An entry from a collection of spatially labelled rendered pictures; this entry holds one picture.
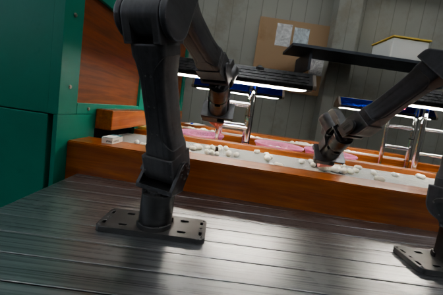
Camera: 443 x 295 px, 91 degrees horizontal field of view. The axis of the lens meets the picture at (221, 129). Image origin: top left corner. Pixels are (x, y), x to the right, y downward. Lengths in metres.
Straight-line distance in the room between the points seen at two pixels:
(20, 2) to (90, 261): 0.68
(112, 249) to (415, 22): 4.22
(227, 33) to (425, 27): 2.74
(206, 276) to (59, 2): 0.72
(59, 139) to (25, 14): 0.34
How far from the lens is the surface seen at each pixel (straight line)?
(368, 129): 0.72
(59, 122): 0.74
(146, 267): 0.40
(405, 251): 0.64
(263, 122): 3.15
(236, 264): 0.42
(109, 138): 0.74
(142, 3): 0.36
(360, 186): 0.72
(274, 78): 0.92
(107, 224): 0.48
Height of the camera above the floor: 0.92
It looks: 5 degrees down
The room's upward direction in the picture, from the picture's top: 8 degrees clockwise
